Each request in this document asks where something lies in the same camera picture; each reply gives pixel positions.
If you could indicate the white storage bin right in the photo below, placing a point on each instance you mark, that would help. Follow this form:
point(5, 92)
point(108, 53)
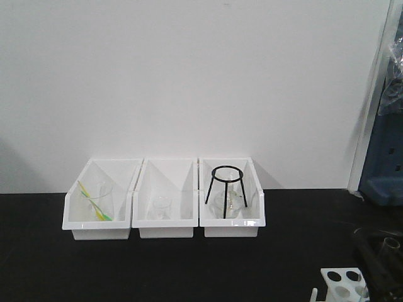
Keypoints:
point(250, 219)

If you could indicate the white storage bin middle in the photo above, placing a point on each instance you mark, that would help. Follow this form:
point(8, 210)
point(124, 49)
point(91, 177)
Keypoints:
point(173, 178)

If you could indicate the black metal tripod stand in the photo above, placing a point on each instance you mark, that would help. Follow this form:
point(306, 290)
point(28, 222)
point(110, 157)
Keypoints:
point(226, 173)

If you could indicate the glass beaker in left bin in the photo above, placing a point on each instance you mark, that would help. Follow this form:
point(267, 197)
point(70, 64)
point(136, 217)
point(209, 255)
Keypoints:
point(101, 194)

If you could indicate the blue plastic equipment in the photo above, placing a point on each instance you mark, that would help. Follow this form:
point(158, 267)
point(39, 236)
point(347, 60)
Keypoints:
point(381, 179)

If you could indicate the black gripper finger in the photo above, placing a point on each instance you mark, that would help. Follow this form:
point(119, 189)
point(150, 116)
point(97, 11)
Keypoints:
point(384, 283)

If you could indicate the white storage bin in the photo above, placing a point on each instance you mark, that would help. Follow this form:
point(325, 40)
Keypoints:
point(78, 216)
point(250, 219)
point(173, 178)

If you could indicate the glass beaker in middle bin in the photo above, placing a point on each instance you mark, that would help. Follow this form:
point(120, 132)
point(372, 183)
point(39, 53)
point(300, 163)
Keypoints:
point(161, 208)

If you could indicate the clear plastic bag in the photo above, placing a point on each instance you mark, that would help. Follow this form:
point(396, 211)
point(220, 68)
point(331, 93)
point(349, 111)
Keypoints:
point(391, 98)

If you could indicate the white test tube rack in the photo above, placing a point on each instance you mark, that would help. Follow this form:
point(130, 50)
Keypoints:
point(342, 282)

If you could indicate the glass flask in right bin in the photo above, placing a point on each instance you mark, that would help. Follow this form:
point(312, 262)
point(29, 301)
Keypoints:
point(226, 200)

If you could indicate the white storage bin left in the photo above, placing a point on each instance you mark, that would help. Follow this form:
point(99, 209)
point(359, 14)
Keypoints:
point(78, 216)

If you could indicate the white vertical frame post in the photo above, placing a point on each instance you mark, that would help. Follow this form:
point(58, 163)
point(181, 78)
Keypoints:
point(376, 79)

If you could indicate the glass beaker in bin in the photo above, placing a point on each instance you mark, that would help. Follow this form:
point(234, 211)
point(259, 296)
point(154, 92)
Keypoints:
point(161, 208)
point(101, 194)

